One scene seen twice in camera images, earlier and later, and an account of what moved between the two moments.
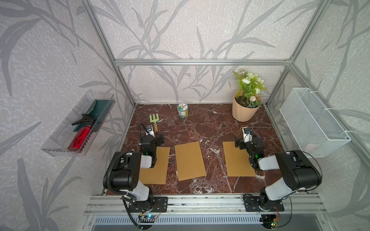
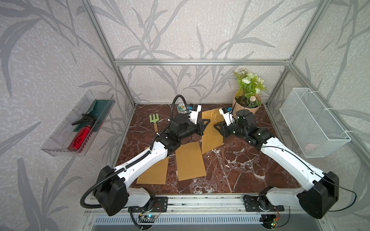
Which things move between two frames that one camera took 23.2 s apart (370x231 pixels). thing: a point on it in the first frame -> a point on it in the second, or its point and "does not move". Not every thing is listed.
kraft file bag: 237,161 -> 211,138
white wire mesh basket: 316,131 does not move
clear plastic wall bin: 74,135 does not move
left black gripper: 157,140 -> 200,127
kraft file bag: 157,174 does not move
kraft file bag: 189,161 does not move
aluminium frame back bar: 258,62 does not move
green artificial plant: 250,86 does not move
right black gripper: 241,144 -> 223,127
